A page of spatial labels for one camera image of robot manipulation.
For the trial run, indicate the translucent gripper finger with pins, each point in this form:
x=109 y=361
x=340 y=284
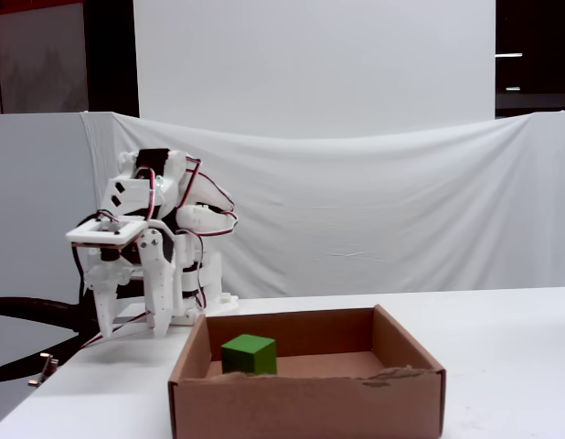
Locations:
x=104 y=302

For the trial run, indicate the brown door panel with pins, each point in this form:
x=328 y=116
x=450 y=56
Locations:
x=40 y=59

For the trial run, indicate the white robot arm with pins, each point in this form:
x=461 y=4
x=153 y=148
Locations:
x=205 y=194

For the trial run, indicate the green cube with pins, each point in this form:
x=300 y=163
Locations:
x=248 y=354

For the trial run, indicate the long ceiling light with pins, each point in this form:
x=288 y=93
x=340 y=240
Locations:
x=508 y=55

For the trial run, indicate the metal table clamp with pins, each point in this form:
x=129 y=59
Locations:
x=47 y=368

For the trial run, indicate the white backdrop board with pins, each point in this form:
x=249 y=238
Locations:
x=310 y=64

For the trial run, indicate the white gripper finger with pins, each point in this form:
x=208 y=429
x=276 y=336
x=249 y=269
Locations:
x=158 y=283

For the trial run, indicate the brown cardboard box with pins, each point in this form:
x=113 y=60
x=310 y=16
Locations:
x=310 y=407

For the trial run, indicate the white draped cloth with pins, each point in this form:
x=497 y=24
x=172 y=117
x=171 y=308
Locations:
x=355 y=206

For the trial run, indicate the grey partition panel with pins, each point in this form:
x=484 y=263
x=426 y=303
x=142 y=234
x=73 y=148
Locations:
x=31 y=192

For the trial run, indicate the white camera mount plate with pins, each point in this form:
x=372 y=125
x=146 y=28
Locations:
x=95 y=237

